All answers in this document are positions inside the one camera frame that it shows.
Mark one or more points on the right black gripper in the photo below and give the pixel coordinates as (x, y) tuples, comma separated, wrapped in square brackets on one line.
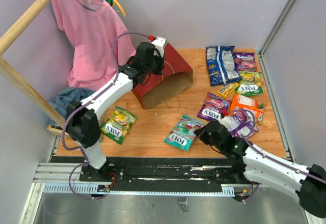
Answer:
[(201, 133)]

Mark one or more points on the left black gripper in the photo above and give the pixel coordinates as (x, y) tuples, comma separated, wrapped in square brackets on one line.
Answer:
[(159, 71)]

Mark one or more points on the teal mint snack packet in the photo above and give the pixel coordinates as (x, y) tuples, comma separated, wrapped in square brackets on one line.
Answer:
[(182, 135)]

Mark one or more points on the red paper bag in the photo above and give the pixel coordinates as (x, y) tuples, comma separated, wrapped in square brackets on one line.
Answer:
[(177, 76)]

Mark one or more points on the purple snack packet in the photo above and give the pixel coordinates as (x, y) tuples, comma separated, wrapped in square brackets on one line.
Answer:
[(245, 61), (213, 107), (242, 124)]

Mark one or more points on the yellow M&M's packet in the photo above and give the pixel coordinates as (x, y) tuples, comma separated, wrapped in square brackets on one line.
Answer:
[(227, 89)]

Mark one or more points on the orange snack packet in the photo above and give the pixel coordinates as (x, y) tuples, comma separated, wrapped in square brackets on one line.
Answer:
[(242, 102)]

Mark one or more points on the blue Doritos chip bag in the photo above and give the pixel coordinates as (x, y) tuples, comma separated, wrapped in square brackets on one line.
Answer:
[(221, 65)]

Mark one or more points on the green snack packet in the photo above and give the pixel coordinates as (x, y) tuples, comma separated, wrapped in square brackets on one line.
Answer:
[(117, 126), (250, 84)]

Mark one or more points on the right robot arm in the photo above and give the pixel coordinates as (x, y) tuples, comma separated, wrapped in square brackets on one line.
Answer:
[(304, 184)]

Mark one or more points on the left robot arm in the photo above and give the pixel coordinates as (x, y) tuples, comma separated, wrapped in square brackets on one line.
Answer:
[(82, 122)]

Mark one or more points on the pink t-shirt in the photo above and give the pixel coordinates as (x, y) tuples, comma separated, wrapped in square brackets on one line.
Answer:
[(97, 34)]

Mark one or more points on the blue cloth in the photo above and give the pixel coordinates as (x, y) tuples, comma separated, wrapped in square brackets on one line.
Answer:
[(63, 98)]

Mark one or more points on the wooden clothes rack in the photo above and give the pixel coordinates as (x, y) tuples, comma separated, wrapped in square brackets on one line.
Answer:
[(43, 56)]

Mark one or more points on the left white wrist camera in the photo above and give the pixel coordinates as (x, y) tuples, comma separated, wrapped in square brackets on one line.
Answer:
[(159, 43)]

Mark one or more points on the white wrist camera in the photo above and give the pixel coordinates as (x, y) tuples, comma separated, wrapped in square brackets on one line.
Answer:
[(227, 121), (159, 43)]

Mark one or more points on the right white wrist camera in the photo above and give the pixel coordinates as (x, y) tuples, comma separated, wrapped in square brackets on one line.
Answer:
[(227, 121)]

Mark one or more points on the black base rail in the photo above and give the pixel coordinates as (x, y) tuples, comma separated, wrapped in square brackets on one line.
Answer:
[(214, 177)]

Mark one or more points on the aluminium frame post right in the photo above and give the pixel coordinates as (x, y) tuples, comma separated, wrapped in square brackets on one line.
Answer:
[(277, 26)]

